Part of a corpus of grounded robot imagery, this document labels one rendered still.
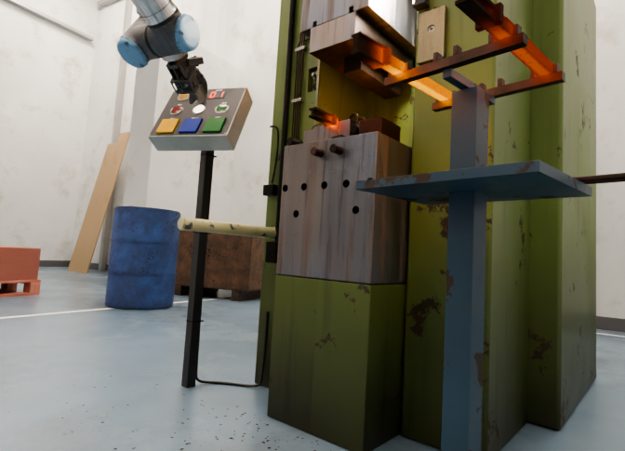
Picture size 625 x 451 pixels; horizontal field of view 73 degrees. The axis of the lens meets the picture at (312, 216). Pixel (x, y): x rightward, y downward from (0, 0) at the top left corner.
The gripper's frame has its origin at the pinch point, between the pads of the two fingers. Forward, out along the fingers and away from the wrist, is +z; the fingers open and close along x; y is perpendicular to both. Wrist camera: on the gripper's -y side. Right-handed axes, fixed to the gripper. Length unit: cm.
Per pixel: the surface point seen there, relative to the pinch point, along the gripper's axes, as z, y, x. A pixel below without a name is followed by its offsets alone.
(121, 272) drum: 183, -16, -163
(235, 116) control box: 11.6, -4.4, 7.1
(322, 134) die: 11.1, 6.6, 43.1
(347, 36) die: -8, -20, 51
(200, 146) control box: 16.5, 6.3, -6.3
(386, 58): -33, 30, 69
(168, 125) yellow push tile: 10.3, 0.8, -19.3
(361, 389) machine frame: 36, 82, 63
